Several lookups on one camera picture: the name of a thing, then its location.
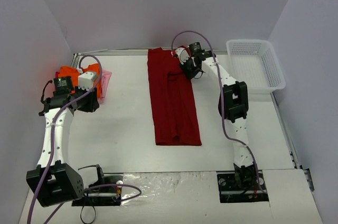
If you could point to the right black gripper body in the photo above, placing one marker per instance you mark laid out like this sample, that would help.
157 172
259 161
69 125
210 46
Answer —
189 68

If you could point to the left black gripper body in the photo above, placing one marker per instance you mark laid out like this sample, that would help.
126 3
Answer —
91 100

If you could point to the dark red t-shirt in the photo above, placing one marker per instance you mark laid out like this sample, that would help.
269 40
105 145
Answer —
172 101

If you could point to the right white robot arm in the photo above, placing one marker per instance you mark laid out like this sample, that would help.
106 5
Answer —
232 106

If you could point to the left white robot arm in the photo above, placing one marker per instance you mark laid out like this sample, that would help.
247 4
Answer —
54 181

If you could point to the folded light pink t-shirt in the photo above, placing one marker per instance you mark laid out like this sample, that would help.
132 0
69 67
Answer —
105 79

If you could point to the folded orange t-shirt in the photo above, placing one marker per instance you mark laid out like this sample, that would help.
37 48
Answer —
74 72

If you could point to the white plastic basket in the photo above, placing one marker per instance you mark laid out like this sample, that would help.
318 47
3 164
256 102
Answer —
255 63

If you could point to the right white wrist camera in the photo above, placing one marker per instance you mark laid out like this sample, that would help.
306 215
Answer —
183 54

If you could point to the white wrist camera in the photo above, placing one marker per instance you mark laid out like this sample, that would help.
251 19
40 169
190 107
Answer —
183 54
86 80

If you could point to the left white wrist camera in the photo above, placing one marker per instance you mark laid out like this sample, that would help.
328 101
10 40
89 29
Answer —
86 80

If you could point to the aluminium table frame rail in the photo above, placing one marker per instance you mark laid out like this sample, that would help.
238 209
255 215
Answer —
109 53

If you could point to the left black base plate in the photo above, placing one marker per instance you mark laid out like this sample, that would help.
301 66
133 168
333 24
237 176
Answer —
102 197

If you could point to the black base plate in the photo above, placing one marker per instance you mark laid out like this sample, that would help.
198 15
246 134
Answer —
102 197
231 192

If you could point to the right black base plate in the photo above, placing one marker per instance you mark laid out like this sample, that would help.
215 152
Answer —
231 192

